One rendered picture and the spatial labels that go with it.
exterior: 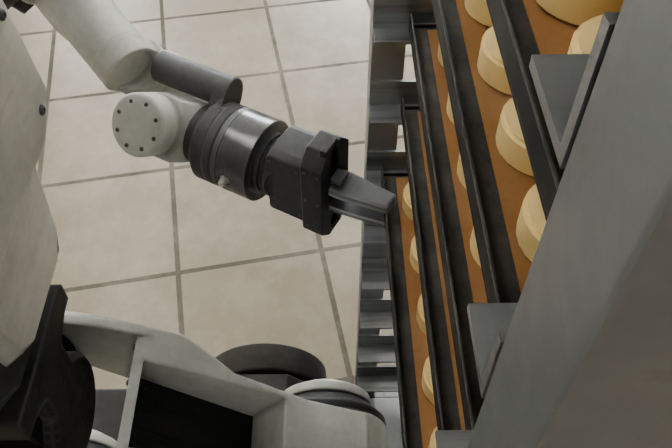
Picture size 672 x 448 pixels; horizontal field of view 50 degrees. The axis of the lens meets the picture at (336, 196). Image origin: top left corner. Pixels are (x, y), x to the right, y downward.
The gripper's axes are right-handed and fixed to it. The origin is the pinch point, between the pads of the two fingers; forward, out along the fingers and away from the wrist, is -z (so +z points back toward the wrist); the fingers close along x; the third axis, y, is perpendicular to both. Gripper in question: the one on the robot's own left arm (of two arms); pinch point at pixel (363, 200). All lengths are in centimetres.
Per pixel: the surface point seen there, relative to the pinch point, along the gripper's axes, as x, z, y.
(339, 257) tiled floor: -69, 23, 37
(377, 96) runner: 9.2, 1.2, 4.7
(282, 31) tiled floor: -69, 74, 98
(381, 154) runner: 1.6, 0.6, 5.0
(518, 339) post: 39, -19, -33
